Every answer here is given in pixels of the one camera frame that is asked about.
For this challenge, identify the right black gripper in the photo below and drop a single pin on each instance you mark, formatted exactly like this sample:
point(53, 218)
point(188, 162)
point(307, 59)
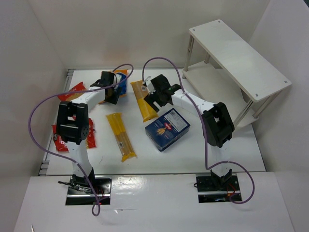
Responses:
point(154, 97)

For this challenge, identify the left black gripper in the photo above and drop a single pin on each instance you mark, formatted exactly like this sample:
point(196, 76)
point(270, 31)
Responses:
point(112, 93)

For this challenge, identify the blue orange pasta bag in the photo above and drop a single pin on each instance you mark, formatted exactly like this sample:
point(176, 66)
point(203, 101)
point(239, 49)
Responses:
point(123, 85)

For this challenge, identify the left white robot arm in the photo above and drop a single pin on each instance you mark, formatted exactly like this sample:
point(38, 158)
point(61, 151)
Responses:
point(72, 123)

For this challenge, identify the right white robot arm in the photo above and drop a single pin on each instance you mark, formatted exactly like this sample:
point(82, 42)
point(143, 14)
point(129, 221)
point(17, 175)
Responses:
point(217, 126)

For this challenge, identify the dark blue pasta box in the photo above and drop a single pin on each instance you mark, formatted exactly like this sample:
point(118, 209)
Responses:
point(167, 129)

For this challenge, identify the white two-tier shelf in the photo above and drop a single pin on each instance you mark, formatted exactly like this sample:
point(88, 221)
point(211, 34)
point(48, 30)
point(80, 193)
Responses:
point(222, 67)

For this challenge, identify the yellow spaghetti pack right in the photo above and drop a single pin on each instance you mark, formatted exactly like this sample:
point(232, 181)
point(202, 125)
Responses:
point(140, 92)

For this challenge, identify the yellow spaghetti pack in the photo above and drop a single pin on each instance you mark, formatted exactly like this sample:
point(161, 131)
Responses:
point(122, 139)
point(140, 92)

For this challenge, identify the yellow spaghetti pack left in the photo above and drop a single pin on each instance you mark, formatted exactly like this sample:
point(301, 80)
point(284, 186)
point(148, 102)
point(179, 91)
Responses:
point(122, 139)

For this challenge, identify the red macaroni bag lower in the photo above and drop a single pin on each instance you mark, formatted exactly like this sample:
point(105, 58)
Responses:
point(90, 141)

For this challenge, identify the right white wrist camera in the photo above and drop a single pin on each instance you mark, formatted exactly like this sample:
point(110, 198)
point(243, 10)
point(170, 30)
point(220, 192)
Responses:
point(148, 84)

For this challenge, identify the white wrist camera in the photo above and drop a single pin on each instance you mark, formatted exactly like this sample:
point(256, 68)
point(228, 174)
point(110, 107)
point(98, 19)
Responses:
point(118, 77)
point(148, 84)

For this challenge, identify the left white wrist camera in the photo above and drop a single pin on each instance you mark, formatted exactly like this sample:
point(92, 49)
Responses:
point(118, 77)

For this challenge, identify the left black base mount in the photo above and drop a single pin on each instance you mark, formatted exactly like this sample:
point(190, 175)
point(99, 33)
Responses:
point(82, 194)

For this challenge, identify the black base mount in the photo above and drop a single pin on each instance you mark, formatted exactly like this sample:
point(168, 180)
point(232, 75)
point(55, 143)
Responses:
point(82, 194)
point(208, 193)

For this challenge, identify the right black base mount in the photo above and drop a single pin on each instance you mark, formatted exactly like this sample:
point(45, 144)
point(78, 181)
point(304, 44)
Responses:
point(208, 193)

